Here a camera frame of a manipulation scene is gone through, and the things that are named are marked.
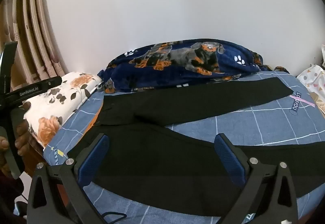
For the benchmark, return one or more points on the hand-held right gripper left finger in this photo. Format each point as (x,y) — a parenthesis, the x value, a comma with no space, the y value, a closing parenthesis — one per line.
(93,160)

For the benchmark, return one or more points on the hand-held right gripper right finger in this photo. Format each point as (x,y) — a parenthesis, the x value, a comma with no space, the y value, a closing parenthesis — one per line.
(231,160)

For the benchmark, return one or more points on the black pants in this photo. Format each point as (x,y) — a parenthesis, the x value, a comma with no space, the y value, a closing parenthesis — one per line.
(165,163)

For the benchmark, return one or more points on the person's left hand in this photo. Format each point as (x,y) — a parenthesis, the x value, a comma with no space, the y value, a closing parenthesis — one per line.
(22,135)

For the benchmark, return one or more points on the white floral pillow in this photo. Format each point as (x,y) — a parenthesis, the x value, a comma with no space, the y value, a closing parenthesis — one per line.
(50,107)

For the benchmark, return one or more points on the blue checked bed sheet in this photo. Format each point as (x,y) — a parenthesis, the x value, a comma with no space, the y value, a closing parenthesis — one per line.
(254,125)

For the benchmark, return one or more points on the beige patterned curtain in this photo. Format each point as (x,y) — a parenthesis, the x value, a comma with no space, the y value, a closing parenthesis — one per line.
(30,36)

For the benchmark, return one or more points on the navy dog print blanket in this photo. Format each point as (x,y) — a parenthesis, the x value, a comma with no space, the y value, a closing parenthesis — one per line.
(177,61)

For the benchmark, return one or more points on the white patterned cloth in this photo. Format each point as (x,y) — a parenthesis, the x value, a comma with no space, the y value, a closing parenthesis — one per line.
(314,79)

